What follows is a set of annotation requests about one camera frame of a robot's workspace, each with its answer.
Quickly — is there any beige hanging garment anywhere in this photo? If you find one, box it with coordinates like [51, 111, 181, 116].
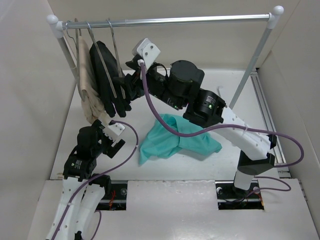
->
[78, 36, 105, 124]

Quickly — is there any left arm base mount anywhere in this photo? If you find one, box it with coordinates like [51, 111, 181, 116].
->
[96, 181, 128, 211]

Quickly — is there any purple cable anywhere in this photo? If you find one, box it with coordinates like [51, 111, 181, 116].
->
[49, 119, 140, 240]
[139, 62, 305, 192]

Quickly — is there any metal hanger with beige garment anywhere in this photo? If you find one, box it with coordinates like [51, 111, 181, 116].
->
[66, 20, 85, 102]

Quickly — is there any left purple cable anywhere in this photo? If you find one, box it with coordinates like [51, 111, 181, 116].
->
[49, 119, 140, 240]

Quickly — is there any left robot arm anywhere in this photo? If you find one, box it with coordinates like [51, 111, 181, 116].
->
[46, 120, 125, 240]

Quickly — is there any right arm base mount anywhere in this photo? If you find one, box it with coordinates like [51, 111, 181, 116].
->
[216, 182, 264, 210]

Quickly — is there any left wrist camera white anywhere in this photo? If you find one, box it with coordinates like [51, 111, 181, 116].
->
[102, 122, 126, 147]

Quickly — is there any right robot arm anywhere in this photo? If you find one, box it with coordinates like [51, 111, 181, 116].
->
[113, 59, 277, 197]

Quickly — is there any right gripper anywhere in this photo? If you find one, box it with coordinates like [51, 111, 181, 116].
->
[113, 58, 184, 112]

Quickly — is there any teal t shirt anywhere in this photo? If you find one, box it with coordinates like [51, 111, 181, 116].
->
[138, 113, 223, 165]

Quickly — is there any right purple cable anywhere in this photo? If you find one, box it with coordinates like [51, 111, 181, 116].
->
[139, 62, 305, 192]

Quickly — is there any white and chrome clothes rack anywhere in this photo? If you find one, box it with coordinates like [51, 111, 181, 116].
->
[46, 5, 284, 108]

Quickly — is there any metal clothes hanger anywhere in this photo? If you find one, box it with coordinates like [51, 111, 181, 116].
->
[105, 18, 123, 98]

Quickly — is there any black hanging garment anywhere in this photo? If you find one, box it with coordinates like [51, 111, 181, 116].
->
[89, 41, 132, 118]

